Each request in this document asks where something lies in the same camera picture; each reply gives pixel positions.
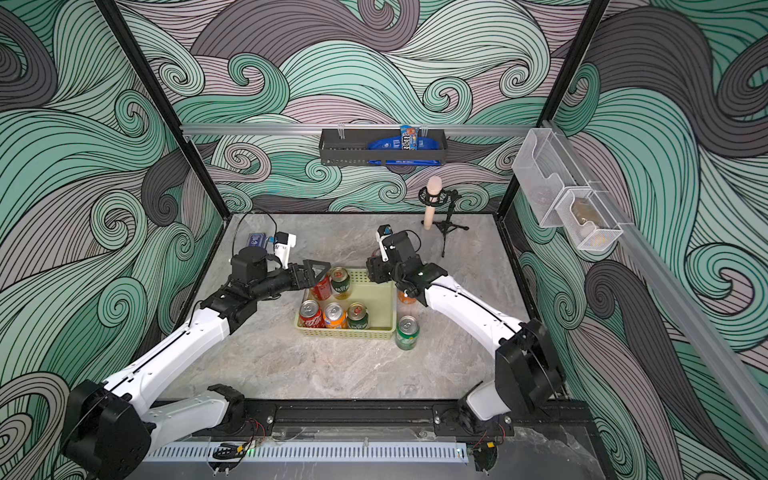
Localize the black microphone tripod stand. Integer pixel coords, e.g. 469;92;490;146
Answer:
418;187;469;257

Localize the green soda can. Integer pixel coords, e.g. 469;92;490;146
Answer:
395;316;420;350

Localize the orange soda can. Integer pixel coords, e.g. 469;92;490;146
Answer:
398;291;417;305
323;302;347;329

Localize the green gold-top can front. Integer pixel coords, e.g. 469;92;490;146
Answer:
347;302;369;330

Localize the blue snack bag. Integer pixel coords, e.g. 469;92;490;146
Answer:
368;136;441;166

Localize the black wall shelf basket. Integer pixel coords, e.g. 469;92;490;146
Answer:
319;128;448;167

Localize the right aluminium rail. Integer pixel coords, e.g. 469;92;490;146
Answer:
543;120;767;447

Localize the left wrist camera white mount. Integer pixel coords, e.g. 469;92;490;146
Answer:
273;231;297;269

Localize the orange soda can back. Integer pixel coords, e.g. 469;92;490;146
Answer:
398;291;417;305

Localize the light green plastic basket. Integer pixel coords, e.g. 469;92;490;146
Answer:
292;267;398;340

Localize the back aluminium rail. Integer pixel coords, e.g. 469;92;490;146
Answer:
181;122;533;137

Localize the green gold-top can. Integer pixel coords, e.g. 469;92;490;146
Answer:
329;267;351;300
347;302;369;330

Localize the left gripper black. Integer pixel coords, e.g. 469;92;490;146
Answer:
249;261;329;304

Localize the large clear wall bin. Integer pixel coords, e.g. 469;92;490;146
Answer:
513;128;588;228

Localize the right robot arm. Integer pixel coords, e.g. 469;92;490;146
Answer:
366;224;564;428

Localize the beige microphone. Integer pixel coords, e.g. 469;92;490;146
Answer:
423;176;443;230

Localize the small candy packet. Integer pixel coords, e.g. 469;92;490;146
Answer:
400;125;418;150

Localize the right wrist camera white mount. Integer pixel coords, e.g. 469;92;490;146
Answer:
376;224;393;262

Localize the aluminium rail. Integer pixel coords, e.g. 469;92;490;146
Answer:
181;122;533;137
543;120;767;447

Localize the red cola can front-left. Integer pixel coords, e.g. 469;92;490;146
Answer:
299;299;325;328

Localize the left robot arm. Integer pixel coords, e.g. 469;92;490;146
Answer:
59;246;331;479

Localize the green gold-top can back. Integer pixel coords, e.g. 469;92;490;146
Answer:
329;267;351;300

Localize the orange soda can front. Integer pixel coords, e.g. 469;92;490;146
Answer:
323;302;347;329

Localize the small clear wall bin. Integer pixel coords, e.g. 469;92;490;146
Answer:
555;188;622;254

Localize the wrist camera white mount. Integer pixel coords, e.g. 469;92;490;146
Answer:
273;231;297;269
376;224;393;262

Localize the red cola can back-left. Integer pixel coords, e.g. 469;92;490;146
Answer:
310;275;332;301

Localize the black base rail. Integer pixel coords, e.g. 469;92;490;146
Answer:
235;399;593;438

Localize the white slotted cable duct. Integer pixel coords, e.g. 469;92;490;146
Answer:
145;440;469;464

